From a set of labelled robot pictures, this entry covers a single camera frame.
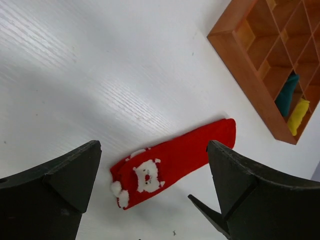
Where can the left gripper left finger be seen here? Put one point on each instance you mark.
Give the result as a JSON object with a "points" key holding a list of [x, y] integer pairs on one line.
{"points": [[46, 202]]}

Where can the teal sock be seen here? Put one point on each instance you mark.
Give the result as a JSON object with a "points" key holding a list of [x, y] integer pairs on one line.
{"points": [[284, 98]]}

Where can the orange compartment tray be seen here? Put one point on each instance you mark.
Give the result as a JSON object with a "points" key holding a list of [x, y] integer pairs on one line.
{"points": [[262, 43]]}

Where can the yellow bear sock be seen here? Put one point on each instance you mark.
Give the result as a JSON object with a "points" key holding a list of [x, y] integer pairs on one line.
{"points": [[297, 116]]}

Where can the red sock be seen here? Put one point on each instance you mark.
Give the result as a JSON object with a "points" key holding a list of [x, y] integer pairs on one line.
{"points": [[149, 171]]}

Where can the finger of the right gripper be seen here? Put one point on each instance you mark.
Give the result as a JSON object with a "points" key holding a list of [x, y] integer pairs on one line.
{"points": [[214, 217]]}

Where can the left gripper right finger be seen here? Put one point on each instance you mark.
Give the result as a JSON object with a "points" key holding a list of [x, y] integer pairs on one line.
{"points": [[260, 203]]}

